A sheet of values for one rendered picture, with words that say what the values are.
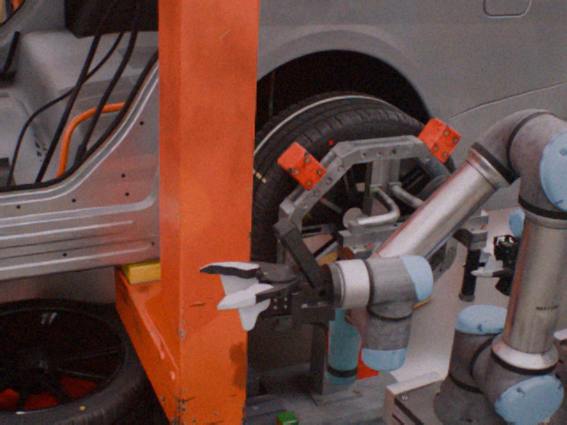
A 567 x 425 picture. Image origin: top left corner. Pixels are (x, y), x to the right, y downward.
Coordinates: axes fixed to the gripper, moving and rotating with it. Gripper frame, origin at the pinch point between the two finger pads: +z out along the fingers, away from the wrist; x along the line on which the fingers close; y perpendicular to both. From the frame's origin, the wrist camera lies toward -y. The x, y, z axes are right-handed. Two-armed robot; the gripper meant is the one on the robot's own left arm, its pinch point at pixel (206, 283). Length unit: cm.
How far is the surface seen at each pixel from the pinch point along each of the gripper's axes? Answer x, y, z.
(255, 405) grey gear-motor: 87, 72, -28
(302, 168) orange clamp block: 82, 4, -38
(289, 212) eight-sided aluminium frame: 84, 16, -35
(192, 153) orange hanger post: 48.0, -8.6, -5.6
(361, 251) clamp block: 63, 21, -48
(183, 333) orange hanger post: 53, 33, -4
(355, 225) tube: 66, 15, -47
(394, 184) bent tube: 85, 11, -65
